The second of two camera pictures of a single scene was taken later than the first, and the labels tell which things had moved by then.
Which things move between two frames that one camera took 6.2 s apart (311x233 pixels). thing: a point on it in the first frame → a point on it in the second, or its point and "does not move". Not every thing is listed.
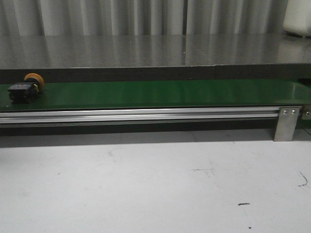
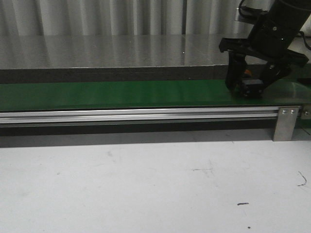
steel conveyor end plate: (306, 111) does not move
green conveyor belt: (162, 94) does not move
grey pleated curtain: (142, 18) does not move
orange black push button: (25, 92) → (252, 88)
